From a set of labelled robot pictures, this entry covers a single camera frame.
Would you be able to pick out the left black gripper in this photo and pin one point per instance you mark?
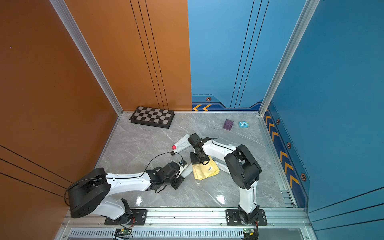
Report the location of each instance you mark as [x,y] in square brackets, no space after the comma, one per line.
[180,180]

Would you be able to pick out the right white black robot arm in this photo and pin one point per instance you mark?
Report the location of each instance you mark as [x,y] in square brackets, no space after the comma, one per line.
[244,170]

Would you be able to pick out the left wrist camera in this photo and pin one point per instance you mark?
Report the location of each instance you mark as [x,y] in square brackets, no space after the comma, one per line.
[182,164]

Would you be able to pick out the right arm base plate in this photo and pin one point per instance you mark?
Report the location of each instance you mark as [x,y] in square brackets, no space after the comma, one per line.
[240,218]

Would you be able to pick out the yellow microfibre cloth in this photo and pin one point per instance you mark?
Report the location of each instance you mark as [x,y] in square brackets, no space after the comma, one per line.
[205,170]

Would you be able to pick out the right green circuit board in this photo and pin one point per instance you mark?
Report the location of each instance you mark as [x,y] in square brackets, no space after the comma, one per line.
[250,234]

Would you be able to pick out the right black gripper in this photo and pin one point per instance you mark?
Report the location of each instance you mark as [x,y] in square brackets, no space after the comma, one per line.
[193,161]

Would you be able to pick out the purple cube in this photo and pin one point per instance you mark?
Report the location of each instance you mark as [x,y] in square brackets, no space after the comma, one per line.
[228,124]

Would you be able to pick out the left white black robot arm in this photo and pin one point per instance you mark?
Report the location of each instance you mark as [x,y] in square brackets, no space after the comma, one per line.
[93,194]

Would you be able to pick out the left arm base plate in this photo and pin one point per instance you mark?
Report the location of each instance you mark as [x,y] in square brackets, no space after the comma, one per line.
[135,217]

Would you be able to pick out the green circuit board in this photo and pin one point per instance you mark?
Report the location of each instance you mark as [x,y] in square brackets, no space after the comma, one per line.
[122,233]
[250,234]

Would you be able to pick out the left green circuit board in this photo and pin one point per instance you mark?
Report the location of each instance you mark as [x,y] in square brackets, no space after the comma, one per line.
[122,233]

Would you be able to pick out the aluminium front rail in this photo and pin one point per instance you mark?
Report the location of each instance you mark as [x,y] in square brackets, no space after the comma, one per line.
[291,218]

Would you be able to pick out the green cap toothpaste tube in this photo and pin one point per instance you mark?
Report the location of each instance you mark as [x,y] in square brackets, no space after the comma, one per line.
[186,171]

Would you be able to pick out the pink cap toothpaste tube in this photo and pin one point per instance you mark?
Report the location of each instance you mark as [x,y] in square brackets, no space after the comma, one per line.
[182,144]

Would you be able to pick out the black white chessboard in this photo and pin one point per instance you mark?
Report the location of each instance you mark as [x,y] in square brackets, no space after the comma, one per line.
[153,117]

